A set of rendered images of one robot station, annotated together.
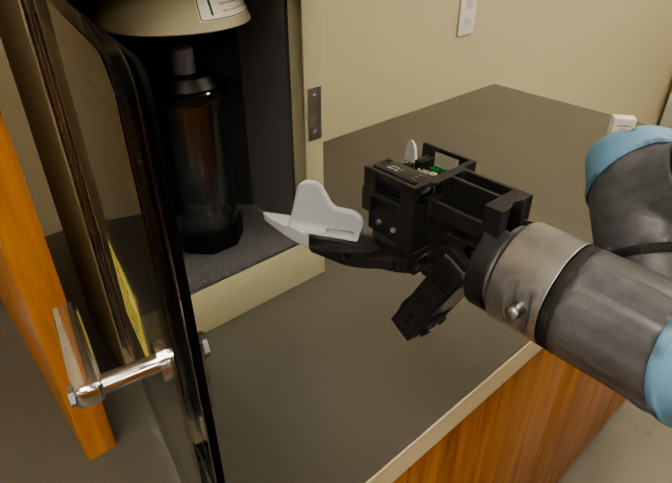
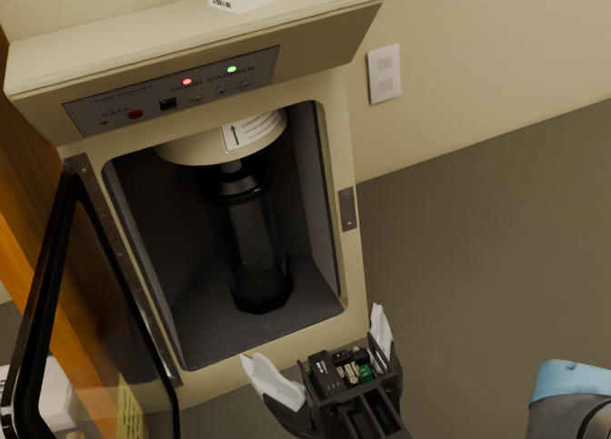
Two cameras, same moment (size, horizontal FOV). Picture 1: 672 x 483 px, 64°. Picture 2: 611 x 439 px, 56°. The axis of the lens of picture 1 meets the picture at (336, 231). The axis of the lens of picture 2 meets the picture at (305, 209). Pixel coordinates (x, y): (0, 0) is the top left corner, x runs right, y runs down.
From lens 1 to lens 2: 31 cm
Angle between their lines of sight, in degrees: 22
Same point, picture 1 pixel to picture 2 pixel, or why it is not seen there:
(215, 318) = not seen: hidden behind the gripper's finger
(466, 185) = (366, 410)
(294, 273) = (335, 338)
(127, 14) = (169, 144)
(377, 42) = (498, 51)
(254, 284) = (292, 348)
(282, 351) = not seen: hidden behind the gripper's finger
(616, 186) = (540, 424)
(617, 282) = not seen: outside the picture
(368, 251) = (299, 427)
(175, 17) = (205, 150)
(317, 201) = (267, 371)
